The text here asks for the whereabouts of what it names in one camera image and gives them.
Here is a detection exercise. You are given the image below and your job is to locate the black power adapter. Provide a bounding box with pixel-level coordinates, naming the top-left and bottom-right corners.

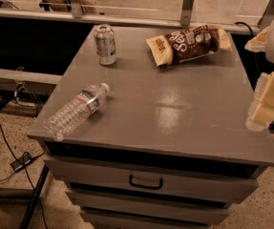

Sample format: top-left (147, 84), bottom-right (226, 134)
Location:
top-left (11, 156), bottom-right (32, 173)

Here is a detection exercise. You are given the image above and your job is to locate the silver soda can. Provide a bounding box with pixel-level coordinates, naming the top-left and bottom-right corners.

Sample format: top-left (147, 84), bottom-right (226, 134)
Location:
top-left (94, 24), bottom-right (116, 66)

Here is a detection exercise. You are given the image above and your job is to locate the clear plastic water bottle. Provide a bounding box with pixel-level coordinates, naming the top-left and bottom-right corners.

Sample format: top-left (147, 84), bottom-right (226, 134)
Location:
top-left (43, 83), bottom-right (110, 141)

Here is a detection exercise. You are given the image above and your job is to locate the grey drawer cabinet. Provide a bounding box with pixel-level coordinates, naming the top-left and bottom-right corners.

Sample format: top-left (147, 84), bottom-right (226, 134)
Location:
top-left (29, 27), bottom-right (274, 229)

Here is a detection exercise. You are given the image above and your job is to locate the metal railing frame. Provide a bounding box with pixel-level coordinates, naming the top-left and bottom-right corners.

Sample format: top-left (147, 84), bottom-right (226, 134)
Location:
top-left (0, 0), bottom-right (274, 32)

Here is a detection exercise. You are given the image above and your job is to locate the brown chip bag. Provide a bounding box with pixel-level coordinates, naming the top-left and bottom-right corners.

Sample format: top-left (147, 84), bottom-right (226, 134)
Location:
top-left (146, 24), bottom-right (232, 67)

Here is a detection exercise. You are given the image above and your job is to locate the black floor cable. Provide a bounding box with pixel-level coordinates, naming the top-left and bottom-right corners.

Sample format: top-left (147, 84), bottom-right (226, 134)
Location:
top-left (0, 67), bottom-right (50, 229)

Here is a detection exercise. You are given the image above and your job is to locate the black stand leg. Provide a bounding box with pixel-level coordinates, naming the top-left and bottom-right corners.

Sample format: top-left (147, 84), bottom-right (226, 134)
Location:
top-left (19, 165), bottom-right (49, 229)

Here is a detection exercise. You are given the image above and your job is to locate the black drawer handle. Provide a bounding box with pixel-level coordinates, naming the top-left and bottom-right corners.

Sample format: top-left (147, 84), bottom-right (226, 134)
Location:
top-left (128, 175), bottom-right (163, 190)

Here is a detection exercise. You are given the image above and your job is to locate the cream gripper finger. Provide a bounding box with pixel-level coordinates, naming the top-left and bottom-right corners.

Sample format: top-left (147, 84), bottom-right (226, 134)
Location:
top-left (244, 27), bottom-right (268, 52)
top-left (246, 71), bottom-right (274, 127)

